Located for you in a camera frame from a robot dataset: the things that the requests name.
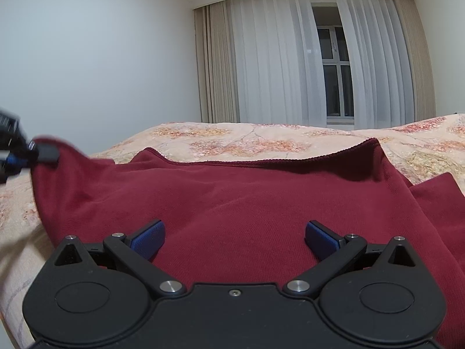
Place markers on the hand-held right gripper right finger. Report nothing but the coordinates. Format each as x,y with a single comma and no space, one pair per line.
321,240

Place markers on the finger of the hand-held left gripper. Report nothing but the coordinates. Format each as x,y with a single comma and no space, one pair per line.
46,154

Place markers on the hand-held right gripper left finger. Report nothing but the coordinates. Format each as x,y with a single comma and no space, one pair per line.
148,240

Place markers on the dark red garment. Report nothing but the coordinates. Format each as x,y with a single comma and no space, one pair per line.
236,203

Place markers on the floral bedspread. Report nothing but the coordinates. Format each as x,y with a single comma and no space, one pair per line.
272,141

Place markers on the white framed window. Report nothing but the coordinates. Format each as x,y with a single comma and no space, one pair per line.
336,80

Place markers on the sheer white curtain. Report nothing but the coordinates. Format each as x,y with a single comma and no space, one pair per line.
279,58
374,58

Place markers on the beige pleated curtain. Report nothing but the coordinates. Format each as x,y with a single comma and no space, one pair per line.
417,58
218,65

